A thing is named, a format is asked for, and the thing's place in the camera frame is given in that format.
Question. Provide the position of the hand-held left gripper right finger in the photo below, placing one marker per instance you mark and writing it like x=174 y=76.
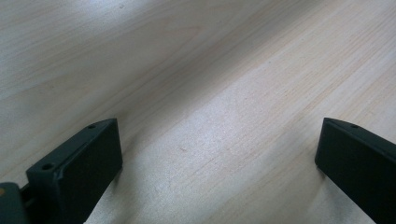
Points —
x=361 y=165

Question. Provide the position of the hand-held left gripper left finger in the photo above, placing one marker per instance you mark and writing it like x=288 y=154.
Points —
x=81 y=174

